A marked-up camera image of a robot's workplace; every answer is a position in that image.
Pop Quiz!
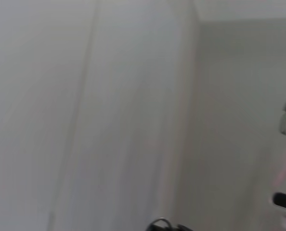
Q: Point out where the dark teal fabric bag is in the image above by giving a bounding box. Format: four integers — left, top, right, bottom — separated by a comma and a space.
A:
146, 217, 175, 231

